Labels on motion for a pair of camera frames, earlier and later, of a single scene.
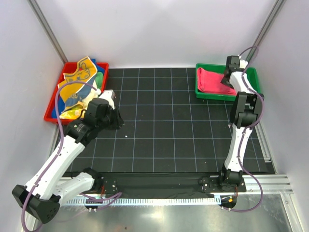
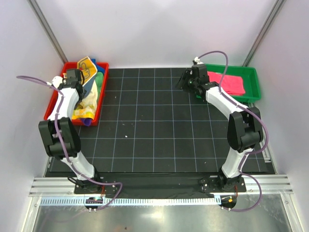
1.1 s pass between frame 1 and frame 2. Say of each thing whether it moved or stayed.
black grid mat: stayed
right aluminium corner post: stayed
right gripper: moved
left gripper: moved
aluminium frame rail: stayed
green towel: stayed
